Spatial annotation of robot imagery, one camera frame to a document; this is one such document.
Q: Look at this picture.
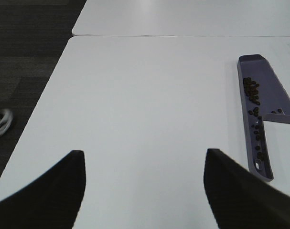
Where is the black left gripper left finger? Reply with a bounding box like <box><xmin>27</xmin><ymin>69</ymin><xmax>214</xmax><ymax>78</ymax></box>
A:
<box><xmin>0</xmin><ymin>150</ymin><xmax>86</xmax><ymax>229</ymax></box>

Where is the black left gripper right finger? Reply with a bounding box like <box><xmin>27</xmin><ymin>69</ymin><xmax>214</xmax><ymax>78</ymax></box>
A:
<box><xmin>204</xmin><ymin>149</ymin><xmax>290</xmax><ymax>229</ymax></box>

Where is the purple plastic dustpan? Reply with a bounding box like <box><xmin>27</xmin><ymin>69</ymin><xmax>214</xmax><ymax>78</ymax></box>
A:
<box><xmin>237</xmin><ymin>54</ymin><xmax>290</xmax><ymax>182</ymax></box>

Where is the pile of coffee beans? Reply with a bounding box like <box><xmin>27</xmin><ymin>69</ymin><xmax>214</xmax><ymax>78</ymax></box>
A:
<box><xmin>242</xmin><ymin>77</ymin><xmax>283</xmax><ymax>163</ymax></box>

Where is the grey white shoe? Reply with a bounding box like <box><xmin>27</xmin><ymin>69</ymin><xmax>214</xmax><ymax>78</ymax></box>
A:
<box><xmin>0</xmin><ymin>109</ymin><xmax>13</xmax><ymax>137</ymax></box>

